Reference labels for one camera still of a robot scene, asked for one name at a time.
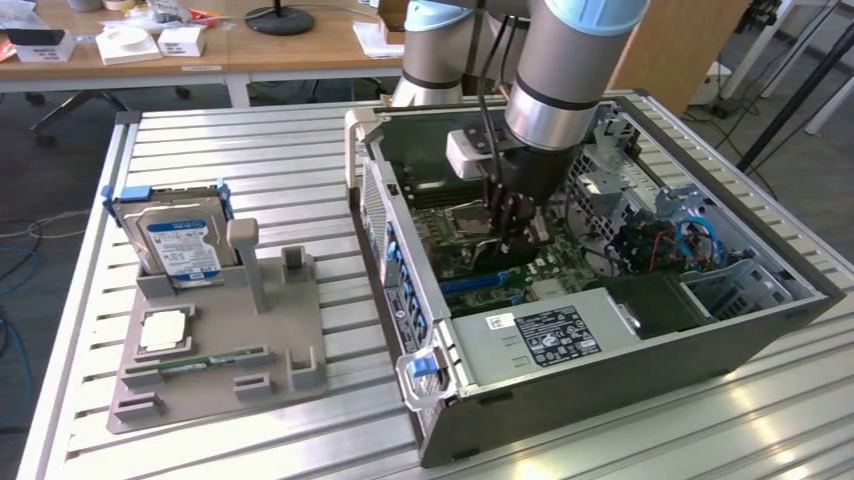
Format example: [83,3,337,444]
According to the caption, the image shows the wooden desk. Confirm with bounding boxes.
[225,0,408,109]
[0,0,232,109]

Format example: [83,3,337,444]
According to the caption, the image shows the stack of white papers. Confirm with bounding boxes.
[350,22,408,60]

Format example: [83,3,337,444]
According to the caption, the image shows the blue floor cable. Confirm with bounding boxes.
[0,244,38,431]

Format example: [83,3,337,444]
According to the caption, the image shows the black round lamp base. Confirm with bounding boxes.
[242,0,316,36]

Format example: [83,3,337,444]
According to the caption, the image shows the green RAM stick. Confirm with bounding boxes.
[125,349,252,376]

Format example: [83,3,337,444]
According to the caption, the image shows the black camera cable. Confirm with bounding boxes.
[470,0,512,194]

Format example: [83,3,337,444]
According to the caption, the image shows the red wire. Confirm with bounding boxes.
[649,227,675,261]

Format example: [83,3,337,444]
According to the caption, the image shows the white box with black lid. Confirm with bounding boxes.
[3,28,75,64]

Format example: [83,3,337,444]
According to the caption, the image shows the blue case release latch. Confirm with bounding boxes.
[405,352,438,391]

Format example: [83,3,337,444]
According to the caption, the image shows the brown cardboard box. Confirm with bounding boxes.
[376,0,412,34]

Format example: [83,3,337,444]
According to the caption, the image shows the green motherboard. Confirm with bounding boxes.
[398,177,601,319]

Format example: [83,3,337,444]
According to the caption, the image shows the wooden cabinet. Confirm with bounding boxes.
[602,0,755,119]

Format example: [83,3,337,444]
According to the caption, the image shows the white floor cable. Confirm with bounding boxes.
[25,209,91,239]

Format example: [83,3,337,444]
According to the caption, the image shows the hard disk with blue caddy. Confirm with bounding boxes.
[98,179,241,291]

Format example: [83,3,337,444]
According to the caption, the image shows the grey plastic parts rack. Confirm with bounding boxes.
[105,217,328,435]

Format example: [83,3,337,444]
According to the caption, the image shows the black tripod pole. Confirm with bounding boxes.
[732,29,854,171]

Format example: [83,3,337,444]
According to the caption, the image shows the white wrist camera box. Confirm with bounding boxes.
[444,127,518,180]

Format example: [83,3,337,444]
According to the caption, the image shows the white labelled box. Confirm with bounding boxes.
[155,25,206,58]

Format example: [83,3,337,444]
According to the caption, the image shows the silver CPU chip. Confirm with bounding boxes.
[137,309,191,351]

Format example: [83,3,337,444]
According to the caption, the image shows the silver power supply unit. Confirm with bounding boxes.
[442,287,645,396]

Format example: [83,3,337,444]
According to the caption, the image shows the silver metal drive cage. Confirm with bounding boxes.
[572,102,661,241]

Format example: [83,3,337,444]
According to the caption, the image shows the white floor box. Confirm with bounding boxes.
[685,62,735,109]

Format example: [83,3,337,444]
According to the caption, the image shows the grey chair base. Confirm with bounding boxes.
[25,89,127,149]

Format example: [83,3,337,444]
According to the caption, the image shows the white box with round insert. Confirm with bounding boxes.
[94,27,163,66]

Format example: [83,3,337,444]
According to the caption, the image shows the blue expansion slot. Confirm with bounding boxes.
[438,272,513,297]

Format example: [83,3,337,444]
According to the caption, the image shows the black wire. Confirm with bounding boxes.
[572,199,628,279]

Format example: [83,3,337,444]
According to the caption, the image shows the clear plastic bags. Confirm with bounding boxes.
[131,0,232,31]

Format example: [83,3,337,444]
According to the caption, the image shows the metal CPU socket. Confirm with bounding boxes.
[444,198,500,240]

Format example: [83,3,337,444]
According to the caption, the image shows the open dark PC case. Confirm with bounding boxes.
[342,89,848,469]

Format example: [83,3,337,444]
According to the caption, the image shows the silver disk bay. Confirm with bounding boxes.
[679,259,795,321]

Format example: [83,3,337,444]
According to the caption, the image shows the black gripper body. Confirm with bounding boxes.
[498,145,576,209]

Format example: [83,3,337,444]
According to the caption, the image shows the blue wire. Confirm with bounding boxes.
[672,217,728,274]

